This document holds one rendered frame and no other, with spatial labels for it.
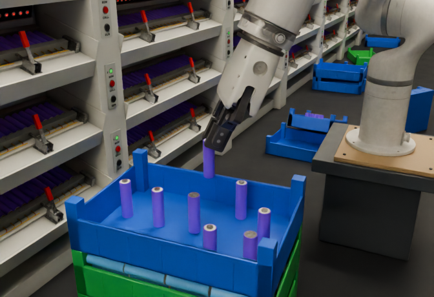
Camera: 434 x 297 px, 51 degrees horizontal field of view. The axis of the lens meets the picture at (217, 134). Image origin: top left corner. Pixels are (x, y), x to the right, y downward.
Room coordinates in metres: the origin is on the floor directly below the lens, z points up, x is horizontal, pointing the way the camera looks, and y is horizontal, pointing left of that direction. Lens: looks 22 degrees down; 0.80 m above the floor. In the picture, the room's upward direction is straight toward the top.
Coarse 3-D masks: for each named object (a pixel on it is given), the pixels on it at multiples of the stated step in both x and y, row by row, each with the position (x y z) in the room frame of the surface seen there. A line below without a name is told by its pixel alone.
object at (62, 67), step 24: (0, 24) 1.09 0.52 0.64; (24, 24) 1.16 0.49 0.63; (48, 24) 1.20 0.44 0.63; (0, 48) 1.00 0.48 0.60; (24, 48) 1.03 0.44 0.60; (48, 48) 1.08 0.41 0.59; (72, 48) 1.14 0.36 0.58; (96, 48) 1.12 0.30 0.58; (0, 72) 0.94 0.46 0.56; (24, 72) 0.96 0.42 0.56; (48, 72) 0.99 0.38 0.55; (72, 72) 1.06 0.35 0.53; (0, 96) 0.88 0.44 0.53; (24, 96) 0.94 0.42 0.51
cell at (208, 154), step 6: (204, 150) 0.64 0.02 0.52; (210, 150) 0.64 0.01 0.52; (204, 156) 0.64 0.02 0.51; (210, 156) 0.64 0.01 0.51; (204, 162) 0.64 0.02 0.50; (210, 162) 0.64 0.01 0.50; (204, 168) 0.64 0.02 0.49; (210, 168) 0.64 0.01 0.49; (204, 174) 0.64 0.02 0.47; (210, 174) 0.64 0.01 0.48
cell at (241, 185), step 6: (240, 180) 0.63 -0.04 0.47; (240, 186) 0.62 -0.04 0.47; (246, 186) 0.62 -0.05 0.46; (240, 192) 0.62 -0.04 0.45; (246, 192) 0.62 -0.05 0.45; (240, 198) 0.62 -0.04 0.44; (246, 198) 0.62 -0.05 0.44; (240, 204) 0.62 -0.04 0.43; (246, 204) 0.62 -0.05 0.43; (240, 210) 0.62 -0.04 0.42; (246, 210) 0.62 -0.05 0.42; (240, 216) 0.62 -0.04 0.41; (246, 216) 0.62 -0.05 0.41
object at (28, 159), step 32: (32, 96) 1.15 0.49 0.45; (64, 96) 1.19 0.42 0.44; (0, 128) 0.99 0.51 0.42; (32, 128) 1.01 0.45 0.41; (64, 128) 1.09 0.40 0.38; (96, 128) 1.13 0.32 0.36; (0, 160) 0.90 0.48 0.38; (32, 160) 0.93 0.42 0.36; (64, 160) 1.01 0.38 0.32; (0, 192) 0.85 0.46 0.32
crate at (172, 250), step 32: (224, 192) 0.67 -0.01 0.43; (256, 192) 0.65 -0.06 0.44; (288, 192) 0.63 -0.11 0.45; (96, 224) 0.53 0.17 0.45; (128, 224) 0.61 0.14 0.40; (224, 224) 0.61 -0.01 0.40; (256, 224) 0.61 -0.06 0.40; (288, 224) 0.53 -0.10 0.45; (128, 256) 0.51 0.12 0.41; (160, 256) 0.49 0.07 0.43; (192, 256) 0.48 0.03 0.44; (224, 256) 0.46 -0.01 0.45; (288, 256) 0.53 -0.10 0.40; (224, 288) 0.46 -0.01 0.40; (256, 288) 0.44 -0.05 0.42
